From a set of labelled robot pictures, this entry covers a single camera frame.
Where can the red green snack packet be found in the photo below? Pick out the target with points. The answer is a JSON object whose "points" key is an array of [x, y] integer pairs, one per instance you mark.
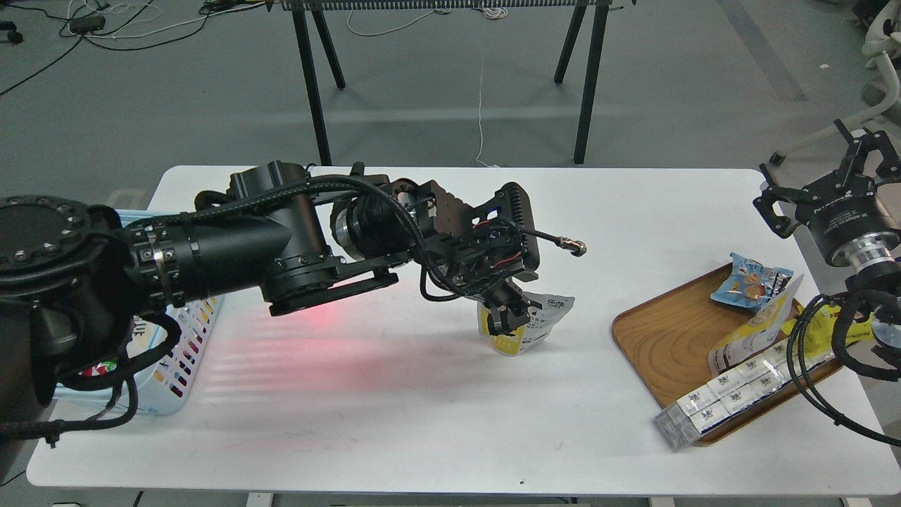
{"points": [[101, 370]]}

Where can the white yellow standing snack pouch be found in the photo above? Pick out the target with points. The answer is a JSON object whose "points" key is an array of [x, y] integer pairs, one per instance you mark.
{"points": [[757, 334]]}

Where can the yellow cartoon snack packet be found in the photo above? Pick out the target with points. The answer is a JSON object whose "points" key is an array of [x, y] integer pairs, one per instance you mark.
{"points": [[817, 339]]}

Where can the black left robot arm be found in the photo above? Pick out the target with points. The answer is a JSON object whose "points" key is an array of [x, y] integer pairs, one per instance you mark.
{"points": [[84, 295]]}

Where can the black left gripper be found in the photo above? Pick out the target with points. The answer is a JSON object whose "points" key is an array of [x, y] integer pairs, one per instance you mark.
{"points": [[478, 250]]}

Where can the light blue plastic basket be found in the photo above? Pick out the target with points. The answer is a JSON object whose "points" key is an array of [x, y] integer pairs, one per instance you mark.
{"points": [[164, 387]]}

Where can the black power adapter with cables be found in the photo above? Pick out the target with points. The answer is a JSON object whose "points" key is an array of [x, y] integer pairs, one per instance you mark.
{"points": [[86, 27]]}

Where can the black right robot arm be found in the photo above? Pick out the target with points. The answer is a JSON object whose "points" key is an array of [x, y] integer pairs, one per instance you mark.
{"points": [[871, 290]]}

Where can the white orange snack bag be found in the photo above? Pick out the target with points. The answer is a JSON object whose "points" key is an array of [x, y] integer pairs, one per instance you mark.
{"points": [[143, 333]]}

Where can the yellow white nut snack pouch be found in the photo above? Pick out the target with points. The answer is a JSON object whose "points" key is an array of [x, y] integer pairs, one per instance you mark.
{"points": [[542, 320]]}

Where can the white office chair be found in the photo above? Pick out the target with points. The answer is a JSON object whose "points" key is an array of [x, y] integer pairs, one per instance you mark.
{"points": [[811, 54]]}

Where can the round-cornered wooden tray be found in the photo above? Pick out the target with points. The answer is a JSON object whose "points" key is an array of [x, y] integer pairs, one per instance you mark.
{"points": [[667, 339]]}

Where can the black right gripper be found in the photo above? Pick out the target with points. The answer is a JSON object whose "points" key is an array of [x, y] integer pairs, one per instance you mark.
{"points": [[848, 222]]}

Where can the black trestle table frame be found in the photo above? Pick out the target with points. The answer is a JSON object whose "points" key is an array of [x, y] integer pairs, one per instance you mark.
{"points": [[432, 67]]}

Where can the blue cookie snack packet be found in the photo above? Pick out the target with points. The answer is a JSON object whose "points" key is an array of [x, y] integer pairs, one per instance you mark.
{"points": [[751, 284]]}

